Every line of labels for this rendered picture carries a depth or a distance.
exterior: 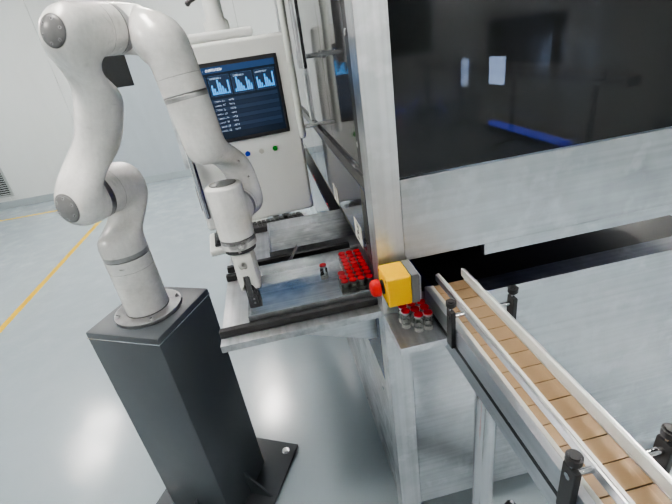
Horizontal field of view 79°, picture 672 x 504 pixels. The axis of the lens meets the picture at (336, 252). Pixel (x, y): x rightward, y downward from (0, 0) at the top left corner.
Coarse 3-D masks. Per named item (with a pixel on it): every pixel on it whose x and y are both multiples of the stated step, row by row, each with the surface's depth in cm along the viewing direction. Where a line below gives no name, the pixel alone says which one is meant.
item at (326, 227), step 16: (272, 224) 156; (288, 224) 157; (304, 224) 158; (320, 224) 156; (336, 224) 154; (272, 240) 149; (288, 240) 147; (304, 240) 145; (320, 240) 143; (336, 240) 135; (352, 240) 136; (272, 256) 133
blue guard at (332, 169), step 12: (312, 132) 178; (312, 144) 188; (324, 144) 146; (312, 156) 200; (324, 156) 153; (336, 156) 124; (324, 168) 161; (336, 168) 129; (336, 180) 134; (348, 180) 111; (348, 192) 115; (348, 204) 120; (360, 204) 101; (348, 216) 125; (360, 216) 105
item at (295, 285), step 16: (320, 256) 127; (336, 256) 128; (272, 272) 126; (288, 272) 126; (304, 272) 124; (336, 272) 122; (272, 288) 119; (288, 288) 117; (304, 288) 116; (320, 288) 115; (336, 288) 114; (272, 304) 111; (288, 304) 110; (304, 304) 103; (320, 304) 104; (256, 320) 102
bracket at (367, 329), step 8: (368, 320) 113; (336, 328) 112; (344, 328) 113; (352, 328) 113; (360, 328) 114; (368, 328) 114; (336, 336) 114; (344, 336) 114; (352, 336) 115; (360, 336) 115; (368, 336) 116; (376, 336) 116
